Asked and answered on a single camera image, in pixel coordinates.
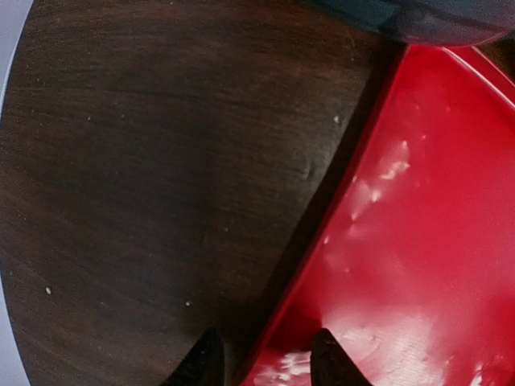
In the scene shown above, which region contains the red tin lid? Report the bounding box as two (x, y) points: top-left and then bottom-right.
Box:
(236, 46), (514, 385)

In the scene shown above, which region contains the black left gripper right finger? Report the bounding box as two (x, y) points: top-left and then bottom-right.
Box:
(310, 328), (372, 386)

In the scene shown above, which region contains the white ceramic bowl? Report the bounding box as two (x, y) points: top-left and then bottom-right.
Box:
(311, 0), (514, 47)

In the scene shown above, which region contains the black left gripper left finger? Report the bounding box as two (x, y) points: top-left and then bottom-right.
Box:
(161, 328), (224, 386)

